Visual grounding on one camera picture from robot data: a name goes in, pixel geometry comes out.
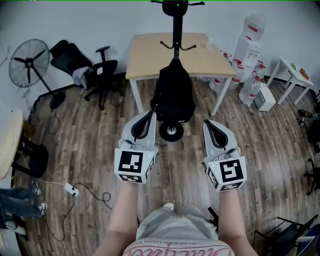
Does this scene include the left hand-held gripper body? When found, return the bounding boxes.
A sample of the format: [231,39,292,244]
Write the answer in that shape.
[114,138,159,185]

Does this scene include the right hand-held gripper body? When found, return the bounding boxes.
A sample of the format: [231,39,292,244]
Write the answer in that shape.
[203,146,248,193]

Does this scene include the black backpack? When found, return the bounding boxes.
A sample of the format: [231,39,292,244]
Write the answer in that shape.
[150,56,197,124]

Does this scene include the black coat stand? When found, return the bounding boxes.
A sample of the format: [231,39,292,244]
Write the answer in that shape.
[150,0,205,144]

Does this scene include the person's right forearm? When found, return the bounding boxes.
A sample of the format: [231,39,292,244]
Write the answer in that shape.
[214,187,259,256]

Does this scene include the person's left forearm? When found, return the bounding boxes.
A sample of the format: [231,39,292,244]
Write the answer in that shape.
[91,181,141,256]

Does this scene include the clear water jug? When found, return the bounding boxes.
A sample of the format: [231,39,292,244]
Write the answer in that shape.
[239,71,262,106]
[209,77,226,93]
[219,50,233,66]
[253,60,267,81]
[227,59,245,91]

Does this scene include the white box appliance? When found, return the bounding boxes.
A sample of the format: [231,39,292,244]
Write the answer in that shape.
[253,83,277,112]

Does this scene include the white power strip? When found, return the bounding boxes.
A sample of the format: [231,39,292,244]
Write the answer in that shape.
[63,182,80,198]

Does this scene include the light wooden table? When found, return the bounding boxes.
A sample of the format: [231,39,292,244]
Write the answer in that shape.
[125,32,238,117]

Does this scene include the grey cloth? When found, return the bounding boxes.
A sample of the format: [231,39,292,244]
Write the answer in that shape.
[72,66,94,90]

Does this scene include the person's grey trousers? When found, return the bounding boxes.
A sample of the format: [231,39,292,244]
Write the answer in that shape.
[135,204,219,241]

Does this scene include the black tripod stand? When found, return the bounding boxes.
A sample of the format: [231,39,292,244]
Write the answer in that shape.
[303,157,320,196]

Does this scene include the black equipment pile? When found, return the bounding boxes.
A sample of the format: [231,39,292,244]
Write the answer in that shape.
[296,91,320,151]

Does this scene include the black folding chair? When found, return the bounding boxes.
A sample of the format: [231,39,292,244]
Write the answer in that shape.
[254,214,320,256]

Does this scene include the white water dispenser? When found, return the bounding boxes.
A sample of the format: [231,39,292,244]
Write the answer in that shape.
[233,35,263,84]

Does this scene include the black office chair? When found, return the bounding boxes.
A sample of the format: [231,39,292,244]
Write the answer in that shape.
[49,39,125,111]

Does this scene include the small white table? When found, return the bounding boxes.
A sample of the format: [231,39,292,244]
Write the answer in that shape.
[265,56,315,106]

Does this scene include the person's pink shirt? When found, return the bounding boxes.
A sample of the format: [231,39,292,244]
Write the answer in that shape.
[121,237,236,256]

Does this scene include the black stool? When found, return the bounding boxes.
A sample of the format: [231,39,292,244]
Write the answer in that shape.
[10,135,50,179]

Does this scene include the orange item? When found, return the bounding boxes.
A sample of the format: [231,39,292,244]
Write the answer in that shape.
[299,67,311,81]

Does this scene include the large clear dispenser bottle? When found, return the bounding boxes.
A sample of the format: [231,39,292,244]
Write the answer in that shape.
[243,13,268,42]

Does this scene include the black standing fan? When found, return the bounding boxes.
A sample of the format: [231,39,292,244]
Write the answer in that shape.
[8,38,67,111]

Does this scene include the white cable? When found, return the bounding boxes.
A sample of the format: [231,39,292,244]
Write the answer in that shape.
[37,178,67,187]

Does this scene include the black cable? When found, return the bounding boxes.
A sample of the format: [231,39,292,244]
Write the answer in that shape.
[41,182,114,243]

